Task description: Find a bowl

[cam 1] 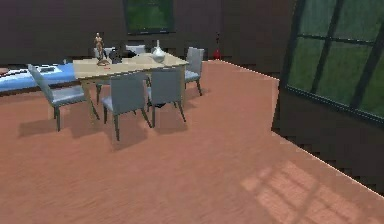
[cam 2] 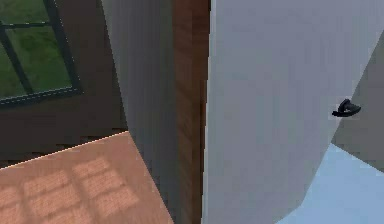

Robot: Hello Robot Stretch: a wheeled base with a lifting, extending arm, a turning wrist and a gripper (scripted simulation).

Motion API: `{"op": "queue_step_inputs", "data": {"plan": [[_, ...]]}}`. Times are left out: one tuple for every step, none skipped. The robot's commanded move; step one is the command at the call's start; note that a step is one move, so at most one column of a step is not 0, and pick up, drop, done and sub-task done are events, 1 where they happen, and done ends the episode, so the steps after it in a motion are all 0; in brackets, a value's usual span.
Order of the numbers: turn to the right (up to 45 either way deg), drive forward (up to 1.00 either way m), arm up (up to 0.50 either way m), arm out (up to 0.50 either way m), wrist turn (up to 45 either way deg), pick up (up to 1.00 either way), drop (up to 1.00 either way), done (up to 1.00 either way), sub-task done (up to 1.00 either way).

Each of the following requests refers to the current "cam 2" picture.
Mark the grey room door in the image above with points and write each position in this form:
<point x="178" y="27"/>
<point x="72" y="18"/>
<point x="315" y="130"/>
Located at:
<point x="266" y="110"/>

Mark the black framed window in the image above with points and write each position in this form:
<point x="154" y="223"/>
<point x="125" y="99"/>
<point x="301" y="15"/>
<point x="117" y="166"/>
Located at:
<point x="36" y="53"/>

